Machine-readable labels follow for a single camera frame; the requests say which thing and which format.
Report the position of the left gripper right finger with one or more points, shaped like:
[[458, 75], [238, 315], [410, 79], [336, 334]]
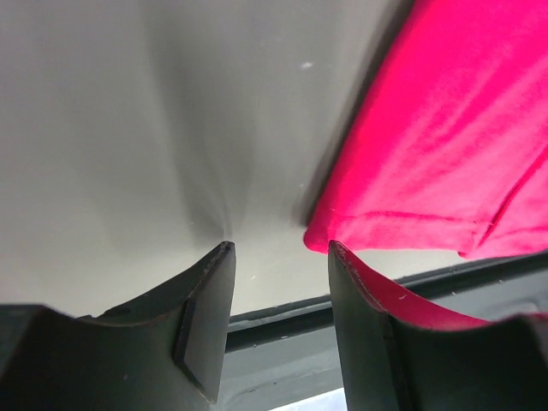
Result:
[[400, 351]]

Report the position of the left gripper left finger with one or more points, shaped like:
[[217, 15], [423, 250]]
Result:
[[162, 350]]

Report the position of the bright pink-red t shirt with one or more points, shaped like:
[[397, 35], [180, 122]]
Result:
[[449, 148]]

